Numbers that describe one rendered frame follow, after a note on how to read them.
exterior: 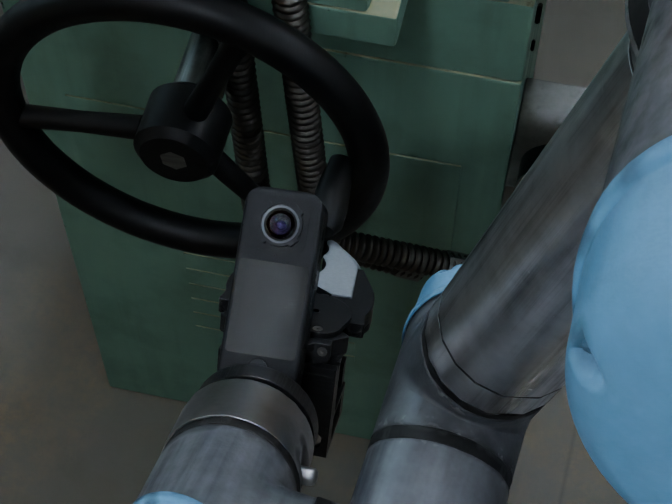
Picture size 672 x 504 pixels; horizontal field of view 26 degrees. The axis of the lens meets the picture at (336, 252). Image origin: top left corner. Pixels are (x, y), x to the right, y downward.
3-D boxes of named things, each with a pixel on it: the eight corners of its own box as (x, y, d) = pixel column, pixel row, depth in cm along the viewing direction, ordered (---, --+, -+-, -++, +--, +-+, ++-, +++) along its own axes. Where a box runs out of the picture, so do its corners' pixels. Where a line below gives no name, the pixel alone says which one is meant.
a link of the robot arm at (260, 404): (162, 402, 74) (318, 433, 73) (187, 358, 78) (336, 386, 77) (155, 520, 78) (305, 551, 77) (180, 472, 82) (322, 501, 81)
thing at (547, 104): (495, 241, 128) (503, 188, 121) (516, 131, 134) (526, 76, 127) (590, 258, 127) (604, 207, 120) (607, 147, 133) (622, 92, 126)
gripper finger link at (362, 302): (310, 283, 93) (279, 349, 86) (312, 259, 93) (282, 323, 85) (381, 296, 93) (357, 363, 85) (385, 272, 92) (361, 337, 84)
